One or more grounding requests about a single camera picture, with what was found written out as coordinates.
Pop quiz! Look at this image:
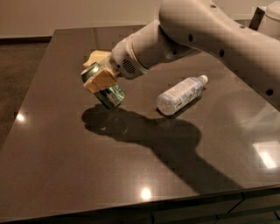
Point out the clear plastic water bottle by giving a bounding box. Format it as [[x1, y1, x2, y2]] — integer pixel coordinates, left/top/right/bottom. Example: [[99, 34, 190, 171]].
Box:
[[157, 75, 208, 116]]

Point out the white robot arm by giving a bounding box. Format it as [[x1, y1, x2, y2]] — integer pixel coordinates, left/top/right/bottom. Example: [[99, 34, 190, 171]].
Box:
[[81, 0, 280, 108]]

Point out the green soda can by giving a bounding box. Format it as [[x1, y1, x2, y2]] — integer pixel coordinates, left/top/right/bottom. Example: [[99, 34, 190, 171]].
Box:
[[80, 63, 125, 109]]

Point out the yellow sponge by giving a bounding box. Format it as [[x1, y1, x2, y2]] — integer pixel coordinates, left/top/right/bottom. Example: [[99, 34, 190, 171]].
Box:
[[83, 50, 111, 68]]

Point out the dark panel at table edge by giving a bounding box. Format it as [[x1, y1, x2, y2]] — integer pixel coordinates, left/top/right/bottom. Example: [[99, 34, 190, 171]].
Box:
[[249, 7, 265, 31]]

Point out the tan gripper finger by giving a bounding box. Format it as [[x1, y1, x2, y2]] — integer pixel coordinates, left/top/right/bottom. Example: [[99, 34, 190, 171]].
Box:
[[83, 68, 117, 94]]

